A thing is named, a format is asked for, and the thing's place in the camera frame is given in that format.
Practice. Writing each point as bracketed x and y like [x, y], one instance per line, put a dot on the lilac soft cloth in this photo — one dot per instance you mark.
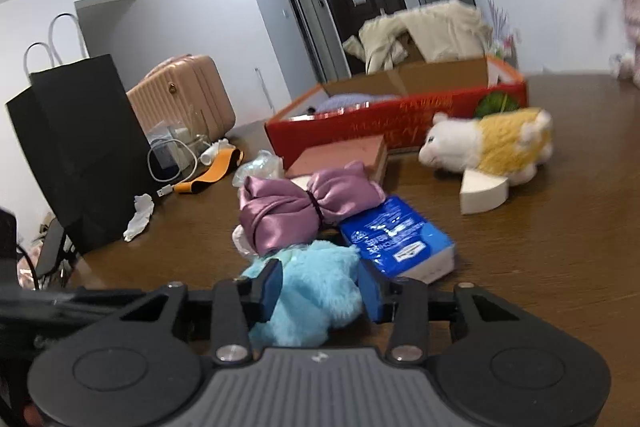
[355, 101]

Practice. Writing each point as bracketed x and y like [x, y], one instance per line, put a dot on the small white jar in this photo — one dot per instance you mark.
[626, 67]

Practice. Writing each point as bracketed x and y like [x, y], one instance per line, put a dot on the light blue plush toy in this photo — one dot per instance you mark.
[310, 287]

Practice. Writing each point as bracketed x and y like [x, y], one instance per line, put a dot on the white and yellow plush sheep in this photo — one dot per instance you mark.
[495, 142]

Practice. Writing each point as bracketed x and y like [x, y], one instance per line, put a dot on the red cardboard box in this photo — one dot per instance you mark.
[400, 117]

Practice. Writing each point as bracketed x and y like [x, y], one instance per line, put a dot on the blue tissue packet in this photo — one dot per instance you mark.
[395, 237]

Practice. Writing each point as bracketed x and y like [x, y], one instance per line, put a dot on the reddish brown flat box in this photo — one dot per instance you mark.
[340, 157]

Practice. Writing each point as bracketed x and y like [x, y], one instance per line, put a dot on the short black paper bag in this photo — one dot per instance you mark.
[30, 147]

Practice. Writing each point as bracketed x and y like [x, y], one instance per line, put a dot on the black chair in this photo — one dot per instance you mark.
[50, 252]

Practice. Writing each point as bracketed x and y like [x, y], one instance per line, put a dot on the beige coat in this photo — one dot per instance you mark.
[440, 27]

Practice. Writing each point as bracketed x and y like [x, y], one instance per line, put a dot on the pink hard suitcase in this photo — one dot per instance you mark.
[185, 102]

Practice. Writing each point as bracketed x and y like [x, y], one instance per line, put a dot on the pink patterned vase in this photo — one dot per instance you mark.
[631, 17]

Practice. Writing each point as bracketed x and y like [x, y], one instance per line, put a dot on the white wedge sponge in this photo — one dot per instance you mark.
[482, 194]

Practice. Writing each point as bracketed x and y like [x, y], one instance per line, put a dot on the crumpled white tissue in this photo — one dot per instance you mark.
[140, 217]

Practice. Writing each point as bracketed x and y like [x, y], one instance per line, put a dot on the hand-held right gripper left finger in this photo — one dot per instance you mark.
[272, 289]

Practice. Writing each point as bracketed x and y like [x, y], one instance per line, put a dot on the tall black paper bag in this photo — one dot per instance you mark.
[95, 147]

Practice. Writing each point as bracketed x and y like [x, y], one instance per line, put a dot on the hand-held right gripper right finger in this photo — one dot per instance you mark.
[369, 292]

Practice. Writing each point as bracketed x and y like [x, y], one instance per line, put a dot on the clear plastic bag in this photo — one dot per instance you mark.
[257, 167]

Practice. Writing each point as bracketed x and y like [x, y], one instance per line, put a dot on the purple satin bow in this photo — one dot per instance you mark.
[305, 207]

